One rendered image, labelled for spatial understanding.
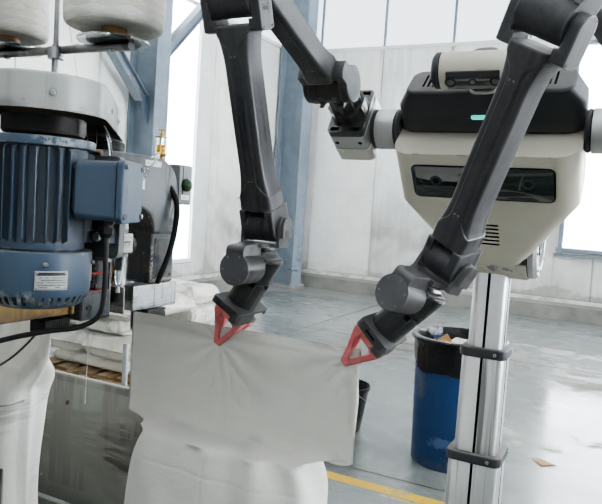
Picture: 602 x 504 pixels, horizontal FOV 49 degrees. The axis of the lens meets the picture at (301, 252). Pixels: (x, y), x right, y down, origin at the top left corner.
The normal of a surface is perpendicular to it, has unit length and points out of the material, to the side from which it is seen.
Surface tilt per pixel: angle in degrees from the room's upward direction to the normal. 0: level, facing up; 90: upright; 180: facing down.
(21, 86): 90
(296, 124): 90
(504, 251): 130
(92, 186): 90
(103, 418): 90
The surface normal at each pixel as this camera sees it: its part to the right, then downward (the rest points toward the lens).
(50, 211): 0.51, 0.10
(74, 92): 0.70, 0.11
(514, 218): -0.39, 0.66
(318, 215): -0.46, 0.04
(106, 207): -0.05, 0.07
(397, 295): -0.61, -0.16
